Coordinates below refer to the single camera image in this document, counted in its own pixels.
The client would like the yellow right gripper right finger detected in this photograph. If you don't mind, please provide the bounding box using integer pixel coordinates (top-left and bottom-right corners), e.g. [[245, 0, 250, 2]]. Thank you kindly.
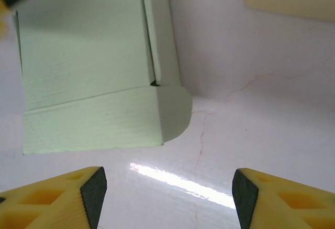
[[232, 168, 335, 229]]

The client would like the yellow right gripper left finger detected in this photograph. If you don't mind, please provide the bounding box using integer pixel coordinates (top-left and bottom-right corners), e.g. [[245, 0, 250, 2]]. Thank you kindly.
[[0, 166, 107, 229]]

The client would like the light green paper box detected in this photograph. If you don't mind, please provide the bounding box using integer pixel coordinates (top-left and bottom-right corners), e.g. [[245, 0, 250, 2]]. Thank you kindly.
[[14, 0, 194, 156]]

